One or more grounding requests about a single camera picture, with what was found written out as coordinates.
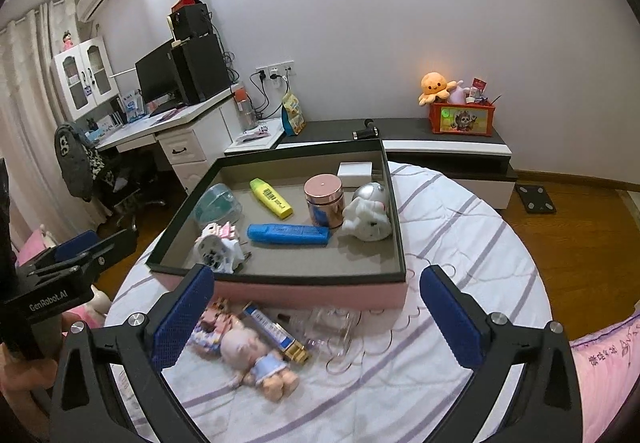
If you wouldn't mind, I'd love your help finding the red picture storage box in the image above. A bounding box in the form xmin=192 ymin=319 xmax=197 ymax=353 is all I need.
xmin=428 ymin=102 xmax=495 ymax=137

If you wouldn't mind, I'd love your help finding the rose gold round jar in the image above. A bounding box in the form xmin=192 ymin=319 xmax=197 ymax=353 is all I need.
xmin=304 ymin=174 xmax=345 ymax=229

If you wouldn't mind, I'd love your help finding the white power adapter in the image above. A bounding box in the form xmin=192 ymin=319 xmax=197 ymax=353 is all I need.
xmin=336 ymin=162 xmax=373 ymax=189

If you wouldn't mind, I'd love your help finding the pink pillow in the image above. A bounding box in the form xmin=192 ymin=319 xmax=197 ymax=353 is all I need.
xmin=16 ymin=225 xmax=56 ymax=267

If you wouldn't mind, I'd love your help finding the clear glass cup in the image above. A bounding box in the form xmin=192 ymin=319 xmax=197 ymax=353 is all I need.
xmin=303 ymin=307 xmax=360 ymax=356

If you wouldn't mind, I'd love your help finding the beige curtain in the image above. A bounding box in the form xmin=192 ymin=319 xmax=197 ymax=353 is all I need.
xmin=1 ymin=0 xmax=103 ymax=241

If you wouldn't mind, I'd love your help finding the white glass door cabinet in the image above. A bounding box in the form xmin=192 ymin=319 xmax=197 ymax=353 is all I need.
xmin=53 ymin=37 xmax=119 ymax=120

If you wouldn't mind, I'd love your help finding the yellow highlighter marker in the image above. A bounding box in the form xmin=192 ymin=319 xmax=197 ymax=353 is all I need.
xmin=250 ymin=178 xmax=293 ymax=220

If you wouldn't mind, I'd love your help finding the pink quilt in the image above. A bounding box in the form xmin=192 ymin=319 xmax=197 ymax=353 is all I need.
xmin=570 ymin=311 xmax=639 ymax=442

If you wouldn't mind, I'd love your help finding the black jacket on chair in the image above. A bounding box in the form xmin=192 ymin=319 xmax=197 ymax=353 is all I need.
xmin=54 ymin=122 xmax=104 ymax=203

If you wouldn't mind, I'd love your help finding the white wall socket strip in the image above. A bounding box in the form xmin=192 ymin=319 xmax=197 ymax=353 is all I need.
xmin=255 ymin=60 xmax=295 ymax=79

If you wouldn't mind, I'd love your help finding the colourful round toy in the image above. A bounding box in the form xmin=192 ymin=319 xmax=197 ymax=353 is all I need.
xmin=189 ymin=298 xmax=245 ymax=357

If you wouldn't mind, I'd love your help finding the black computer monitor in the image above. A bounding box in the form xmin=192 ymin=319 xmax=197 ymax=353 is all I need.
xmin=136 ymin=40 xmax=182 ymax=104

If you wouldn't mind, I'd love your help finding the blue gold tube box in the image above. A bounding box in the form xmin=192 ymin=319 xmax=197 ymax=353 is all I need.
xmin=242 ymin=302 xmax=310 ymax=365

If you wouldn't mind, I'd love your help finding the black computer tower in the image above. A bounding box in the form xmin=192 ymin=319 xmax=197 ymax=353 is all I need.
xmin=169 ymin=34 xmax=231 ymax=105

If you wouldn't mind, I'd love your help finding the person's left hand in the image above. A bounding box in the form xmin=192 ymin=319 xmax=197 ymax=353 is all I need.
xmin=1 ymin=343 xmax=58 ymax=429

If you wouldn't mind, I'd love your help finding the white desk with drawers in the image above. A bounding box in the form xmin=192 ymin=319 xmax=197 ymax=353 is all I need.
xmin=98 ymin=84 xmax=244 ymax=193

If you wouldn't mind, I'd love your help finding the pig doll blue dress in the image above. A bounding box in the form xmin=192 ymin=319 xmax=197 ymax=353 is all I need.
xmin=220 ymin=327 xmax=299 ymax=402

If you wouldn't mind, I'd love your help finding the yellow snack bag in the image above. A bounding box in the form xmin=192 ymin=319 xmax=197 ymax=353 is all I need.
xmin=281 ymin=91 xmax=306 ymax=137

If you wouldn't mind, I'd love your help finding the black white low cabinet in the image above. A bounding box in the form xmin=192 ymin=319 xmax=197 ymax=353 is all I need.
xmin=224 ymin=118 xmax=516 ymax=210

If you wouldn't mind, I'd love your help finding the orange octopus plush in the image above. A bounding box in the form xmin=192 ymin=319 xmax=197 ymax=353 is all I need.
xmin=418 ymin=72 xmax=458 ymax=106

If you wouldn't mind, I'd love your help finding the blue plastic case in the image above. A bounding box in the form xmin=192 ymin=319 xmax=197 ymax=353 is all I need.
xmin=246 ymin=223 xmax=330 ymax=246

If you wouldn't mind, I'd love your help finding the pink black storage tray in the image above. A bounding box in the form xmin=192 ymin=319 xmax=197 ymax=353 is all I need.
xmin=148 ymin=140 xmax=407 ymax=310

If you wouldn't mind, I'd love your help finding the white striped bed sheet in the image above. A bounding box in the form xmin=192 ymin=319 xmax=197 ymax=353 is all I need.
xmin=104 ymin=161 xmax=554 ymax=443

